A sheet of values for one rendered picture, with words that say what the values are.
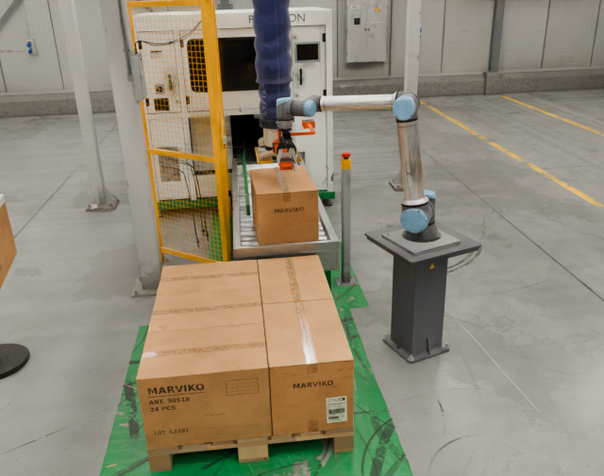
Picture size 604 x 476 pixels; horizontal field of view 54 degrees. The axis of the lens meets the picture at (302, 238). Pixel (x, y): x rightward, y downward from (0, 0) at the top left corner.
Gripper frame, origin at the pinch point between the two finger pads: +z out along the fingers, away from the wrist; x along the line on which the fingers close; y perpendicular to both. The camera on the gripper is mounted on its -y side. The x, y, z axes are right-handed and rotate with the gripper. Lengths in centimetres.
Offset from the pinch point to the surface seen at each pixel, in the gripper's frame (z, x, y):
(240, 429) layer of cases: 101, 36, -105
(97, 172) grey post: 81, 180, 301
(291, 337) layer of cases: 67, 8, -82
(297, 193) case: 27.3, -8.2, 25.1
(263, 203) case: 32.5, 14.0, 24.3
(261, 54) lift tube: -57, 9, 49
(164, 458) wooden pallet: 113, 73, -105
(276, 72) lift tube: -46, 0, 46
